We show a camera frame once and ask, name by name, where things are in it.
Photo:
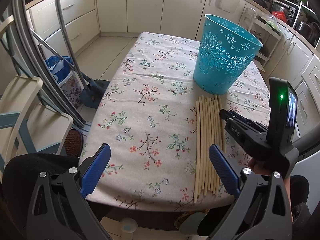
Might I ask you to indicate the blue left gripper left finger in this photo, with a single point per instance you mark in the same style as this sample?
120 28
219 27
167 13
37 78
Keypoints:
92 168

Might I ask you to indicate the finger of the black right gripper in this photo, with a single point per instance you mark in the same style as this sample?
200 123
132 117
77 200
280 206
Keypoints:
224 114

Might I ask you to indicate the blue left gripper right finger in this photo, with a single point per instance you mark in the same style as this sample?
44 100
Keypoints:
229 176

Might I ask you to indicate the wooden chopstick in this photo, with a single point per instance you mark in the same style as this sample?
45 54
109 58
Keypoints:
213 140
218 123
200 144
222 124
197 156
204 146
216 142
209 137

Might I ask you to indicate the teal perforated plastic basket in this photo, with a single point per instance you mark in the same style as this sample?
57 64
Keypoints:
225 51

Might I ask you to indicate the cream kitchen cabinets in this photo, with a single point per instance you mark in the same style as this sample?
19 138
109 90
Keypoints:
86 20

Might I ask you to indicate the person's right hand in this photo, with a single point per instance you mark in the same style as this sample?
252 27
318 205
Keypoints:
257 167

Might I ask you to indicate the white refrigerator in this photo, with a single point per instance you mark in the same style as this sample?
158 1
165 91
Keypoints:
308 164

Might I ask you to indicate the white folding chair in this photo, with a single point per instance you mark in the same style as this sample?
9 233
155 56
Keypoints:
30 122

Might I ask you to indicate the floral tablecloth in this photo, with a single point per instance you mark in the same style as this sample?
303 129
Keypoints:
148 118

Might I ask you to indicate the white rolling storage cart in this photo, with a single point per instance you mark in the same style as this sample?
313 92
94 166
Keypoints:
264 32

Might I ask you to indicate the floral bin with blue bag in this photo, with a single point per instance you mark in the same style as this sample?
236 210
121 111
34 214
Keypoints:
66 78

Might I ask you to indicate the red plastic bag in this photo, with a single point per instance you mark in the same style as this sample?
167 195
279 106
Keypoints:
280 15

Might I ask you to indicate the white hanging bag on cabinet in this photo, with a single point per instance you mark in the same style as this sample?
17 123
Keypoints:
225 7

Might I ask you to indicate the black toaster oven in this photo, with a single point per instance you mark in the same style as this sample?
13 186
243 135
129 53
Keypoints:
289 9

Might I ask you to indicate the blue dustpan with handle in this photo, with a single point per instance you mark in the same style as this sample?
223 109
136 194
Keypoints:
92 93

